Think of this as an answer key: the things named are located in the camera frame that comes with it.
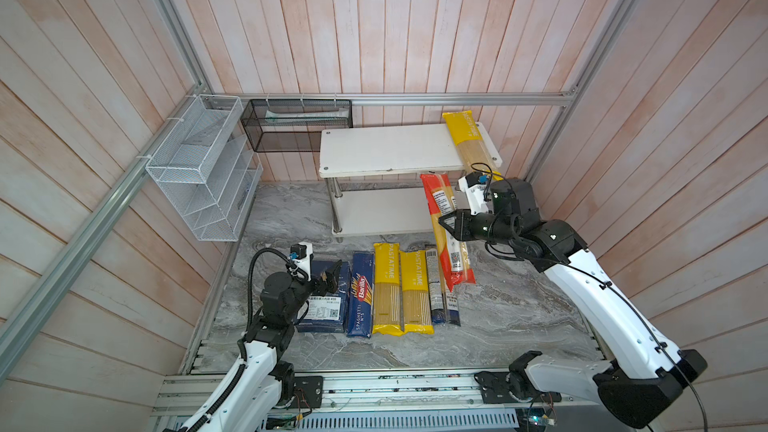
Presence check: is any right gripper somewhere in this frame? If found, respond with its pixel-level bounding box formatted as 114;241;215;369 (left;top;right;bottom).
437;208;514;249

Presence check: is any red spaghetti bag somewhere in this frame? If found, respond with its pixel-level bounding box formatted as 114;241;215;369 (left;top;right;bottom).
420;173;475;292

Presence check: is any yellow pastatime spaghetti bag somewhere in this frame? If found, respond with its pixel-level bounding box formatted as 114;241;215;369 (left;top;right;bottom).
400;250;434;335
373;243;404;337
442;111;501;180

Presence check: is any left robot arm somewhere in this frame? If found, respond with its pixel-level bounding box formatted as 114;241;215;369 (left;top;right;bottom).
180;242;342;431

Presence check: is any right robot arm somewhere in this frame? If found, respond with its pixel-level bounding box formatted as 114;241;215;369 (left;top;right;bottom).
426;171;708;429

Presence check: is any wide blue Barilla pasta box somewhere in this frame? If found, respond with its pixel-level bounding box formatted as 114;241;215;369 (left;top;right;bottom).
296;261;350;333

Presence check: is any white two-tier shelf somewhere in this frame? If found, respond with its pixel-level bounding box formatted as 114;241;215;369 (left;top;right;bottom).
317;121;504;244

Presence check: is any narrow blue Barilla spaghetti box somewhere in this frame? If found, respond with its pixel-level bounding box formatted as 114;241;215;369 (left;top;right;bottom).
346;252;374;338

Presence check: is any dark blue clear spaghetti bag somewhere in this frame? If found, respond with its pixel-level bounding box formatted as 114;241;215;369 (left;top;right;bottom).
425;248;461;326

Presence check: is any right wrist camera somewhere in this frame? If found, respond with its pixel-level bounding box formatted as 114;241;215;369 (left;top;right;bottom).
458;171;499;215

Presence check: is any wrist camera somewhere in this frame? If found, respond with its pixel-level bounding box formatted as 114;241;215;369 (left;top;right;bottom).
289;242;313;282
458;171;499;215

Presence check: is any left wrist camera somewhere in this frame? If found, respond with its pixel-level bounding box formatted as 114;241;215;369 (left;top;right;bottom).
289;242;313;282

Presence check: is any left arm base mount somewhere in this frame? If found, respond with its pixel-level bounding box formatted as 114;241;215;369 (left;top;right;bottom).
276;375;324;410

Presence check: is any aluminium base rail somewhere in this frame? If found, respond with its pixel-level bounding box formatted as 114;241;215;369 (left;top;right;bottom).
149;364;607;418

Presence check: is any black wire mesh basket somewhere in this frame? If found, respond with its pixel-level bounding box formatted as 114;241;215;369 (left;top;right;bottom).
240;98;354;153

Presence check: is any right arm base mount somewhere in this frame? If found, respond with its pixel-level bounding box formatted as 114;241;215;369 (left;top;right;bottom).
473;371;562;404

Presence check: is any white wire mesh rack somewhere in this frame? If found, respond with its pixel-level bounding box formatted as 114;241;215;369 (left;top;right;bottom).
146;95;263;242

